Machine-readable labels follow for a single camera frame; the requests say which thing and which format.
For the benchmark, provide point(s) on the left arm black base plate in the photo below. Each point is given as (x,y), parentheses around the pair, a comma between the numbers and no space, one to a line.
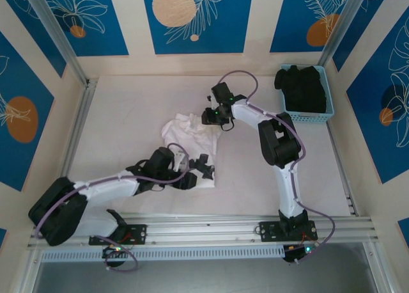
(139,233)

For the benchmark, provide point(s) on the aluminium mounting rail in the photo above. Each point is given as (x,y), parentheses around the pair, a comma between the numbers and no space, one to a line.
(207,230)

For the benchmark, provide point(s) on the light blue plastic basket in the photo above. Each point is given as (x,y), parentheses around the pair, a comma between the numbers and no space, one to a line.
(306,117)

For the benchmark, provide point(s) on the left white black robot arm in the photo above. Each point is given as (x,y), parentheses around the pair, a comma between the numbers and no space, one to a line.
(108,185)

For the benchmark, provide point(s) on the black garment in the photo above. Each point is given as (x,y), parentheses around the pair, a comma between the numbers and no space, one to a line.
(303,91)

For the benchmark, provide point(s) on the small circuit board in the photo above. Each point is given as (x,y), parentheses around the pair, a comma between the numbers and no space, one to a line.
(306,250)
(116,250)

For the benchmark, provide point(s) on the aluminium frame post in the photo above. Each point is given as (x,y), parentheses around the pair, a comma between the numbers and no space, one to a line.
(338,27)
(57,37)

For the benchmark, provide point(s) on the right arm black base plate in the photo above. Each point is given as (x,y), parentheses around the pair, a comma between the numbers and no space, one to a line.
(268,232)

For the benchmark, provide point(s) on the aluminium table side rail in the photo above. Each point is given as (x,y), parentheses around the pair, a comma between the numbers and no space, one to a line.
(340,171)
(81,114)

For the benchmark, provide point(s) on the blue floral wall panel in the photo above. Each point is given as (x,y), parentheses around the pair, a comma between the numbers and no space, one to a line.
(367,114)
(287,24)
(223,24)
(367,24)
(105,34)
(2,238)
(38,40)
(404,230)
(32,82)

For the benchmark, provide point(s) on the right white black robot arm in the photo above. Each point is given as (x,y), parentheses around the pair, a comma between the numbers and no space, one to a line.
(287,190)

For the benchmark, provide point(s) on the white t-shirt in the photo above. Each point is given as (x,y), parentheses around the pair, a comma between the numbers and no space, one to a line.
(191,139)

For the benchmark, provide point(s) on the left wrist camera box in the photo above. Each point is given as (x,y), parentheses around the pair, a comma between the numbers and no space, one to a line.
(182,160)

